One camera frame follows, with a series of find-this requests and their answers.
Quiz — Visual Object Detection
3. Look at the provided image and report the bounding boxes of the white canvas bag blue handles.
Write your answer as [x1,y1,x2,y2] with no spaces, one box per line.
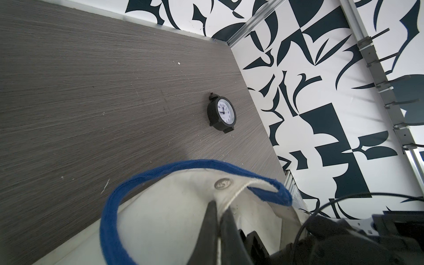
[39,160,306,265]

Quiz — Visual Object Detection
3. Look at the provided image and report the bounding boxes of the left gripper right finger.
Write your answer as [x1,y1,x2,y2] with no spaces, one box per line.
[220,208,253,265]

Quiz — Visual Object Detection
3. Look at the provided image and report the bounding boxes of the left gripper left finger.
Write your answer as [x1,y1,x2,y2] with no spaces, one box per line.
[187,201,219,265]

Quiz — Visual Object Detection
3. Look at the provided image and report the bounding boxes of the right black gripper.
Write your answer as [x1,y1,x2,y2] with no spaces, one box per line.
[238,212,424,265]

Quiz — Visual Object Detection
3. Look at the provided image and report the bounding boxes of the grey wall hook rail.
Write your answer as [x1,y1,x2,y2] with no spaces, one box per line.
[354,28,424,154]

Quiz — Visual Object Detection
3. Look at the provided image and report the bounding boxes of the black round alarm clock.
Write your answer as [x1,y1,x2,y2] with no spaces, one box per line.
[206,93,237,134]

